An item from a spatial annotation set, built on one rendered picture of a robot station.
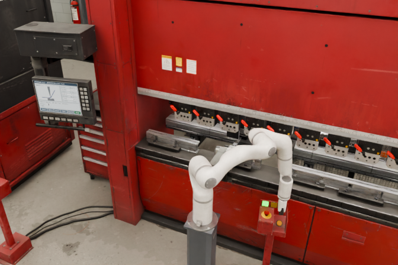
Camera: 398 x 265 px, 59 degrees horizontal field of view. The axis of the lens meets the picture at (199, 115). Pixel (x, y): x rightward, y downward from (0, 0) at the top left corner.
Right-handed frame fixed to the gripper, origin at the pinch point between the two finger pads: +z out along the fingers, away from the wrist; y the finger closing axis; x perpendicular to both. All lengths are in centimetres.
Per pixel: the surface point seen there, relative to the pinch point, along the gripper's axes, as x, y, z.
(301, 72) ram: 3, -45, -87
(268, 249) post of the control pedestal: -5.2, 3.4, 38.7
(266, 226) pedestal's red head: -9.2, 5.9, 9.8
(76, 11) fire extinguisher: -415, -476, 21
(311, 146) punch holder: 17, -36, -32
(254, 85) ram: -27, -50, -71
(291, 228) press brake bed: 11.4, -19.8, 38.5
